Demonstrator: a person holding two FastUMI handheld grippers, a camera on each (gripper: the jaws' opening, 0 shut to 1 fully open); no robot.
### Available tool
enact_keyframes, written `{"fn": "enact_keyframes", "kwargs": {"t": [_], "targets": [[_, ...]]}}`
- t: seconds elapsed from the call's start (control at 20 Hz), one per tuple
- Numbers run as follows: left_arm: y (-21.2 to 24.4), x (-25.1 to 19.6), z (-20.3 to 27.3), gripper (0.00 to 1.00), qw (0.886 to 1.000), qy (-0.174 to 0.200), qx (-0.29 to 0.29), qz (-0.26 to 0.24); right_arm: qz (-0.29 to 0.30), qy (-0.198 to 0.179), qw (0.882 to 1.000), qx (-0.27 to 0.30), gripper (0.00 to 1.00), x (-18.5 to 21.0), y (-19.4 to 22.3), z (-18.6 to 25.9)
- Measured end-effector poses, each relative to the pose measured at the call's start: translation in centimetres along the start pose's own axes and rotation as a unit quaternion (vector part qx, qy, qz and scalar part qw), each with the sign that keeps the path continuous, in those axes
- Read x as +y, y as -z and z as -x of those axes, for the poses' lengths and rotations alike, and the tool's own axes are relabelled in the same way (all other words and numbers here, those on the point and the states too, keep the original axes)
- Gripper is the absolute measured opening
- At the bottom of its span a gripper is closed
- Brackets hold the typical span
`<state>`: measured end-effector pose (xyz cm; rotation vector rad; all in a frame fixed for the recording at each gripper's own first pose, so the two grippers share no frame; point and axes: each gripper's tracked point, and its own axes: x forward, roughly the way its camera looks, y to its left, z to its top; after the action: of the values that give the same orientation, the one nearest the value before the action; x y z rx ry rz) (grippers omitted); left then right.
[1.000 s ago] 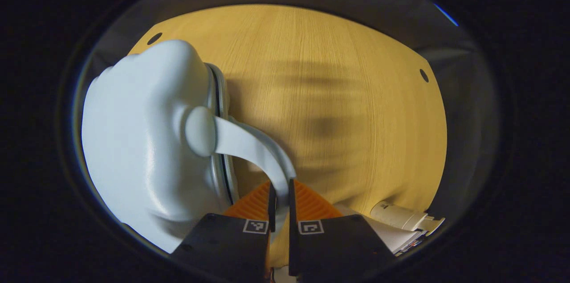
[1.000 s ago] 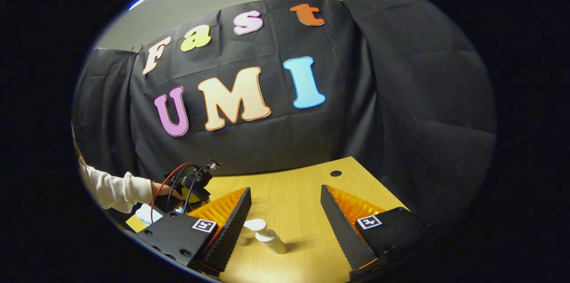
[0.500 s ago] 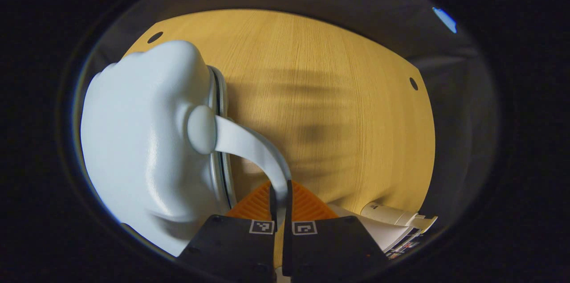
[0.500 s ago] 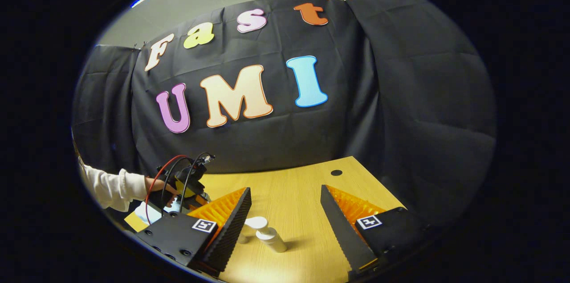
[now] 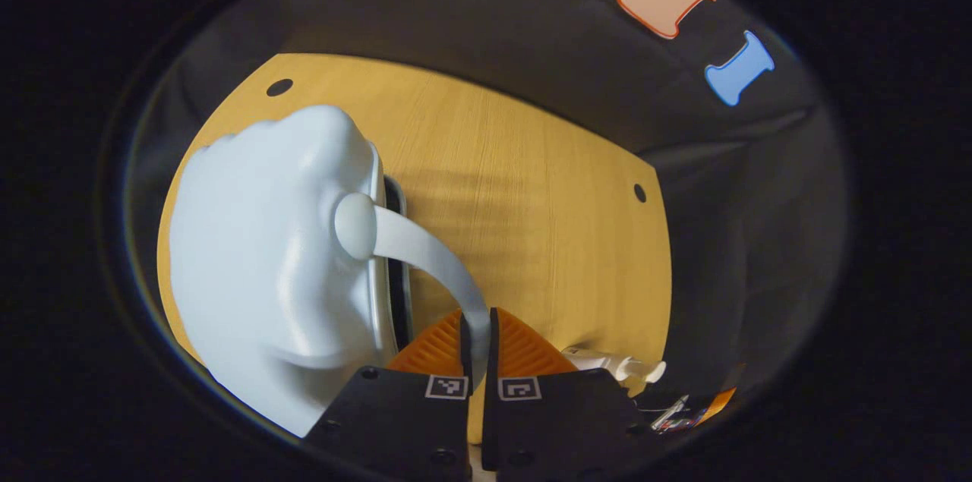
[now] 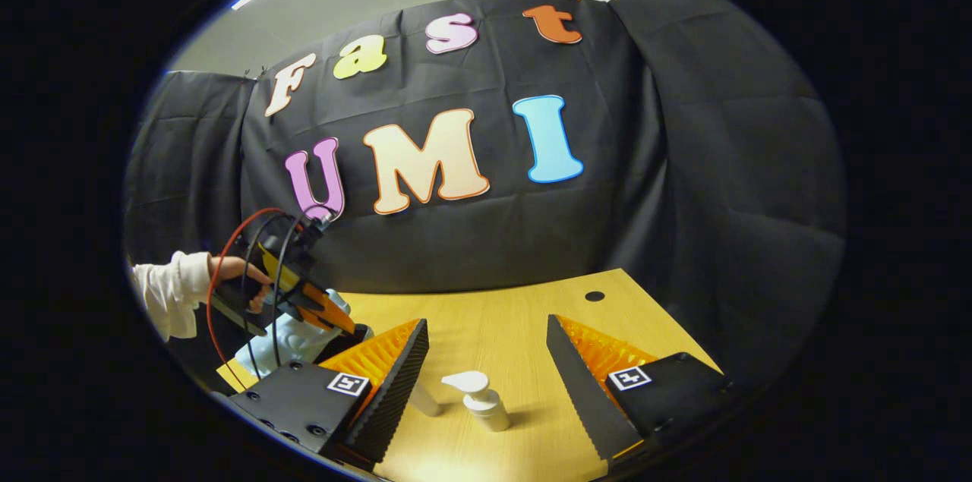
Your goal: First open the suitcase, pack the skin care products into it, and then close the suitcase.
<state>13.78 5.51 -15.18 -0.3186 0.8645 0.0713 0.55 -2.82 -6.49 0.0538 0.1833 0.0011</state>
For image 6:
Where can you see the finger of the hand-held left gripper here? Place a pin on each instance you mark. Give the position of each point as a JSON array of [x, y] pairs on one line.
[[326, 307]]

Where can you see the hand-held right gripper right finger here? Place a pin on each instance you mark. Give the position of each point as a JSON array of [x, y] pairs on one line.
[[581, 391]]

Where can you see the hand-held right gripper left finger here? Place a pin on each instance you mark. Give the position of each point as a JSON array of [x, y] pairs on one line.
[[395, 391]]

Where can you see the white squeeze tube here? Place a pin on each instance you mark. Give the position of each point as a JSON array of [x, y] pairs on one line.
[[425, 400]]

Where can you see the light blue suitcase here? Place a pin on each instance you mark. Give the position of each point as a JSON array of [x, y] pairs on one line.
[[288, 345]]

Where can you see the white pump bottle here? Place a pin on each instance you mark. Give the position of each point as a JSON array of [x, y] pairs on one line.
[[490, 410]]

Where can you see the black backdrop cloth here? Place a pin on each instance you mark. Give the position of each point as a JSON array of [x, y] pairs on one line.
[[493, 239]]

